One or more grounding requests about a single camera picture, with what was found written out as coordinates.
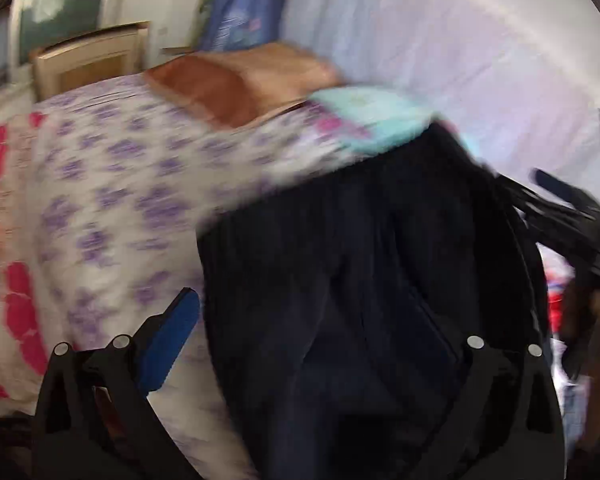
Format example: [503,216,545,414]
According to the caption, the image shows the blue floral hanging cloth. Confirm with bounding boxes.
[194,0,285,51]

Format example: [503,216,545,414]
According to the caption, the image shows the green glass window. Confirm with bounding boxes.
[8,0,102,67]

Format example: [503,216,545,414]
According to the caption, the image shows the dark navy pants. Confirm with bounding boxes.
[197,124,548,479]

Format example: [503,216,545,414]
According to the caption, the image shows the brown satin pillow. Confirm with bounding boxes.
[143,42,342,130]

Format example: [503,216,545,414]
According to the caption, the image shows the purple floral bed sheet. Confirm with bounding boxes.
[29,72,382,480]

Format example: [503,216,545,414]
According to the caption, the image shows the folded turquoise floral quilt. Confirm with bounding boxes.
[306,84,481,158]

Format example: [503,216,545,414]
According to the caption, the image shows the wooden headboard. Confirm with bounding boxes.
[29,22,149,102]

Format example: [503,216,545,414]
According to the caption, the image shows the red white blue garment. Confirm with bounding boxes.
[540,246,574,340]

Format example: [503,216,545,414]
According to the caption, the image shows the red floral bed cover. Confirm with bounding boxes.
[0,112,48,416]

